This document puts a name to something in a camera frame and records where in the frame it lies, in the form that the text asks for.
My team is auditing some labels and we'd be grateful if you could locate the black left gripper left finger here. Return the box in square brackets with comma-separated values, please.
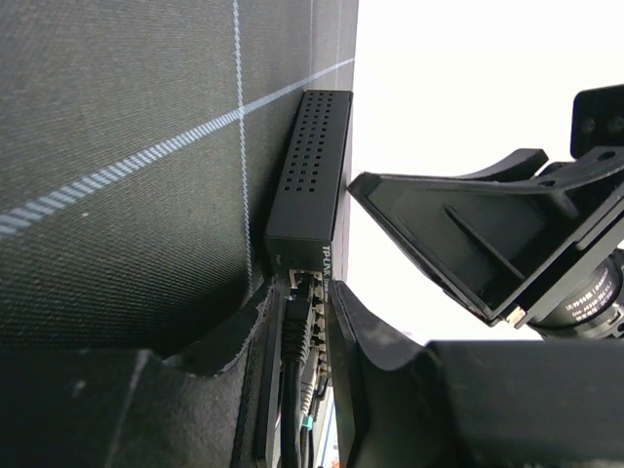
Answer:
[1, 279, 284, 467]

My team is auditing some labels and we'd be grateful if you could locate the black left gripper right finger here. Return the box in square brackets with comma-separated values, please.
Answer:
[327, 281, 623, 467]

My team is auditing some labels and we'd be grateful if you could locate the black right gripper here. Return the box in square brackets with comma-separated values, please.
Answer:
[348, 148, 623, 328]

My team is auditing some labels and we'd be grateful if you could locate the black ethernet cable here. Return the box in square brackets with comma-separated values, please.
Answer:
[278, 282, 313, 468]

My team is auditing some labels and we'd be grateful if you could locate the black network switch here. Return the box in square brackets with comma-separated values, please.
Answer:
[264, 90, 353, 382]

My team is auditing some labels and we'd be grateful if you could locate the grey ethernet cable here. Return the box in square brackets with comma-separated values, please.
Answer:
[299, 374, 318, 415]

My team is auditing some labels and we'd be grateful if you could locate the black cable with teal plug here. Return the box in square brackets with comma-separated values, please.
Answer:
[297, 379, 329, 468]

